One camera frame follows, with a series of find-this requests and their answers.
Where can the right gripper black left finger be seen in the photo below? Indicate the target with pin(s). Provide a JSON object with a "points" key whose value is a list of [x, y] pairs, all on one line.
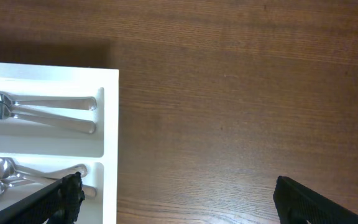
{"points": [[57, 203]]}

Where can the steel fork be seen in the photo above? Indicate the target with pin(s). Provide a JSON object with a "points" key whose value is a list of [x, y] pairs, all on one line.
{"points": [[76, 103], [82, 126]]}

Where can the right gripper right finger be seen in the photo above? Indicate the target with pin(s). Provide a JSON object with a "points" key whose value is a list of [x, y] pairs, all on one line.
{"points": [[297, 204]]}

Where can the steel tablespoon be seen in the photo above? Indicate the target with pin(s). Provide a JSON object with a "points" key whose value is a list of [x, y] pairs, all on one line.
{"points": [[9, 169], [15, 180]]}

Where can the white plastic cutlery tray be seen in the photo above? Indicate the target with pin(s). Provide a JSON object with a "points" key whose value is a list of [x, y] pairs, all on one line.
{"points": [[46, 148]]}

